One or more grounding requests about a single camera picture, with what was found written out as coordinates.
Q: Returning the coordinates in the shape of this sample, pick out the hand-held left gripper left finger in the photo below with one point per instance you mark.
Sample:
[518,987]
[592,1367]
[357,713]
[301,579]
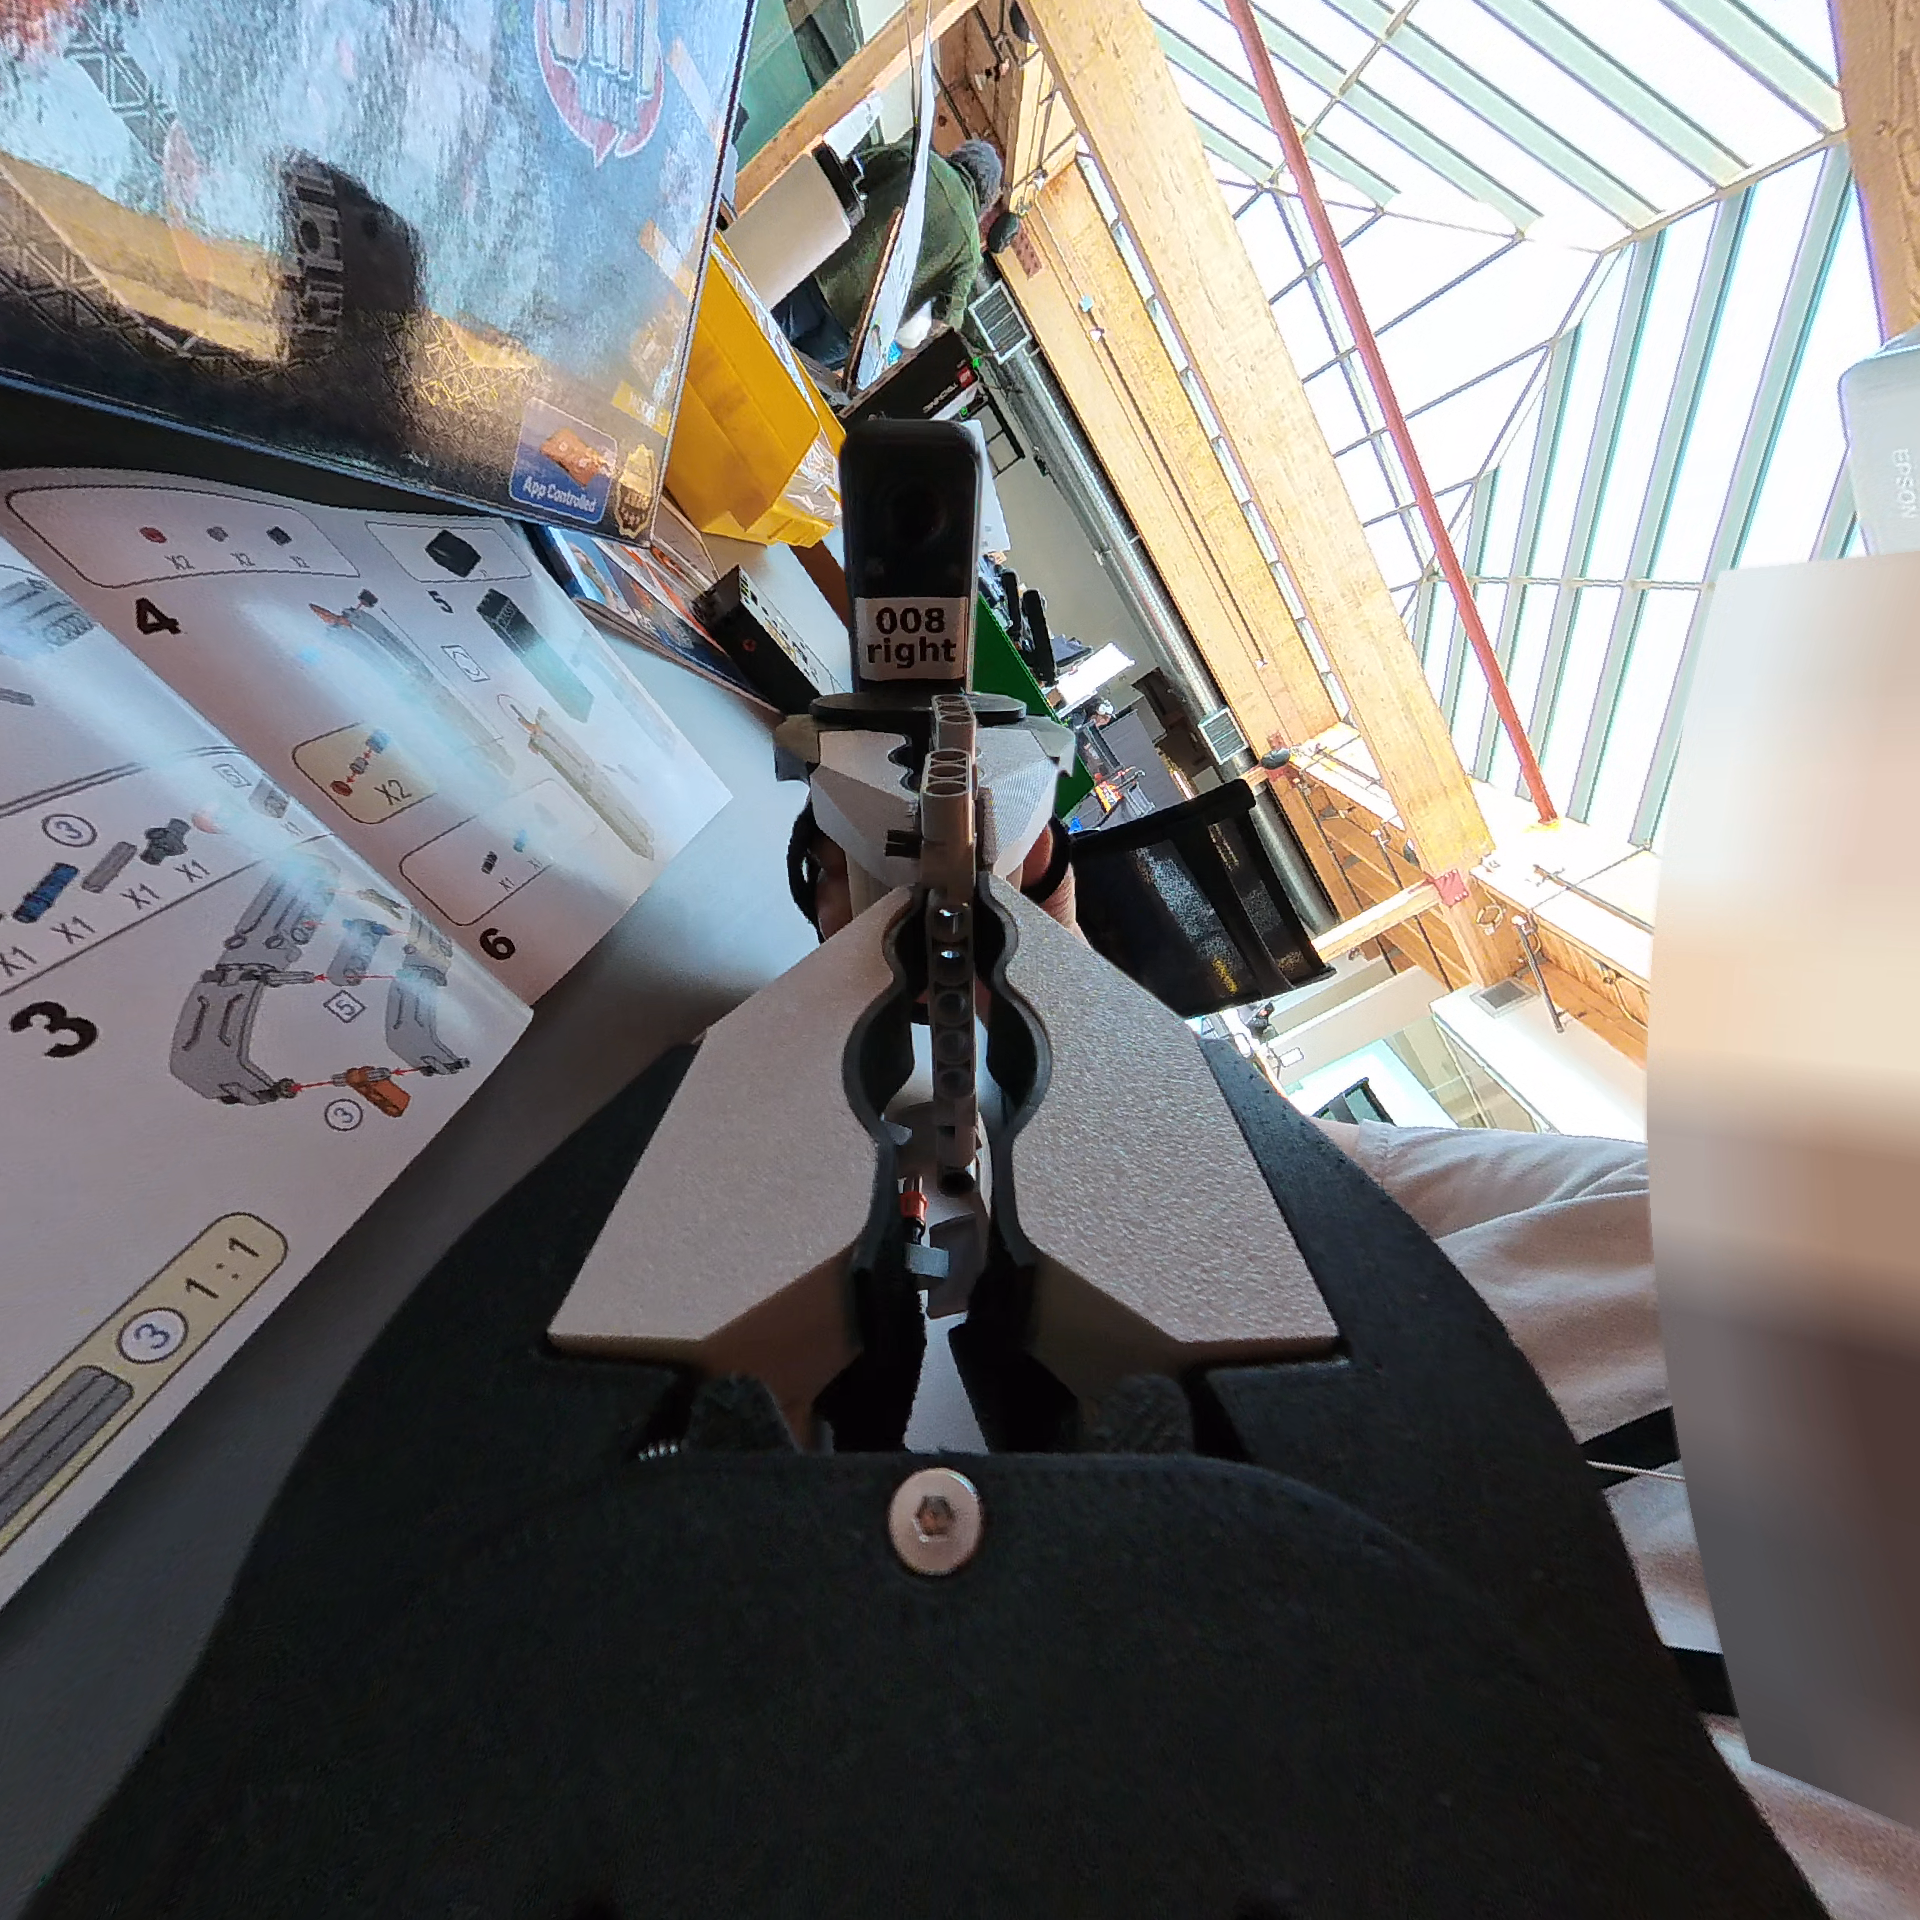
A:
[720,1185]

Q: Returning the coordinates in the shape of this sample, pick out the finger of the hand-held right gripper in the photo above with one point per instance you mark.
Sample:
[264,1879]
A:
[1019,796]
[878,810]

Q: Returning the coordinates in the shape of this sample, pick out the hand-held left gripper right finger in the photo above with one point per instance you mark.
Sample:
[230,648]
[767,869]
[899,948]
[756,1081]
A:
[1171,1185]

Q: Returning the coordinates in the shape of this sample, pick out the grey toy beam arm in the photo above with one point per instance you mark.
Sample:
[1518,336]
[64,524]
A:
[953,1035]

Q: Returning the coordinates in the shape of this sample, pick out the person's right forearm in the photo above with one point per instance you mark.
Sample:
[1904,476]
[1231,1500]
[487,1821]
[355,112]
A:
[1500,1243]

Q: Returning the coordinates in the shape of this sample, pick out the grey desk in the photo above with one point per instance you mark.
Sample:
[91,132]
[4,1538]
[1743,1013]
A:
[676,944]

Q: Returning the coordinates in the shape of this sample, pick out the person's right hand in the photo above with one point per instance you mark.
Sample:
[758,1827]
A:
[1060,897]

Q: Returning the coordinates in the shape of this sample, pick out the clear plastic bag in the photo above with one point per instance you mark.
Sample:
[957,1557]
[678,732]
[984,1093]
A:
[819,481]

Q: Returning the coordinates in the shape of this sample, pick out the black carton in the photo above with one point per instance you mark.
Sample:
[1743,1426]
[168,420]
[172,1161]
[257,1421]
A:
[923,393]

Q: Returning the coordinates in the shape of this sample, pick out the green plastic bin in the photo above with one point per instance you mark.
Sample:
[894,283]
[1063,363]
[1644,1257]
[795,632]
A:
[1008,645]

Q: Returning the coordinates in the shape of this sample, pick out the small black box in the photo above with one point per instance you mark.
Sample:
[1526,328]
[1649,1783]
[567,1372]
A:
[764,639]

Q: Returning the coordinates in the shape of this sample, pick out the yellow plastic bin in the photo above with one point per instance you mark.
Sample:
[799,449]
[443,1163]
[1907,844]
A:
[744,420]

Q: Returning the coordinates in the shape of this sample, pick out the black monitor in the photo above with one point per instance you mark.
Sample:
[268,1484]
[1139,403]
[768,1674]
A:
[1358,1101]

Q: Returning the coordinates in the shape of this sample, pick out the white air vent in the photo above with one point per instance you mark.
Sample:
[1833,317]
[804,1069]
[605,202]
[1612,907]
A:
[998,317]

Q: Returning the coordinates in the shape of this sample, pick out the white paper roll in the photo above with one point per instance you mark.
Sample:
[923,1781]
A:
[788,225]

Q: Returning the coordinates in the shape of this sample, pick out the large wooden ceiling beam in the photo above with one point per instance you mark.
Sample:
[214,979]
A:
[1276,451]

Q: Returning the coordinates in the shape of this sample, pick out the wooden window sill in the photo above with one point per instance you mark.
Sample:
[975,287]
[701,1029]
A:
[1559,914]

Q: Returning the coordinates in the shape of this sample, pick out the white instruction booklet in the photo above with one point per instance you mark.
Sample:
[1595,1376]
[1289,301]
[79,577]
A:
[224,901]

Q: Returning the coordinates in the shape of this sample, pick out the person's white shirt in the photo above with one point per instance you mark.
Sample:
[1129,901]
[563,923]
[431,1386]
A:
[1659,1560]

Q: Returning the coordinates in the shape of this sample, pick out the large blue toy box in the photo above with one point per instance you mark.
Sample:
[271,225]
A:
[376,194]

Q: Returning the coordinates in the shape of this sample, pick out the glass skylight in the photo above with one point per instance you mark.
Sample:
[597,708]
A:
[1651,300]

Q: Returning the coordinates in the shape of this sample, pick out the white projector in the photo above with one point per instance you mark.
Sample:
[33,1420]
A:
[1881,434]

